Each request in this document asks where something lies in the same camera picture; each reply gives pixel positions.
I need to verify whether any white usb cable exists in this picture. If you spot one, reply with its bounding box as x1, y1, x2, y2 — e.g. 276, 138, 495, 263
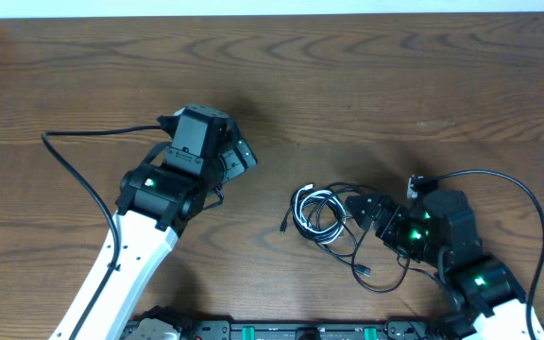
295, 183, 348, 245

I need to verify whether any black camera cable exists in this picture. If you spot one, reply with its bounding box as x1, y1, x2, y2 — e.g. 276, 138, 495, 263
416, 169, 544, 340
41, 124, 164, 340

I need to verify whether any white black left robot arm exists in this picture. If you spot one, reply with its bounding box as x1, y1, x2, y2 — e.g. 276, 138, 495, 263
42, 105, 257, 339

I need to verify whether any black right camera cable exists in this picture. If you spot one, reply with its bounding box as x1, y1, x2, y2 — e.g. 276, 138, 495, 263
416, 169, 544, 340

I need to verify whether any black left camera cable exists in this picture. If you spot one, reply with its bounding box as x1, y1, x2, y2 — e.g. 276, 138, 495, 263
41, 124, 164, 340

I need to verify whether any black usb cable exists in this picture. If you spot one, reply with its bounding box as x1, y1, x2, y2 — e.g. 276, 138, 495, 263
280, 181, 413, 295

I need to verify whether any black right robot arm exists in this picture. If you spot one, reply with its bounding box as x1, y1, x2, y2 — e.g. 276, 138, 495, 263
346, 189, 544, 339

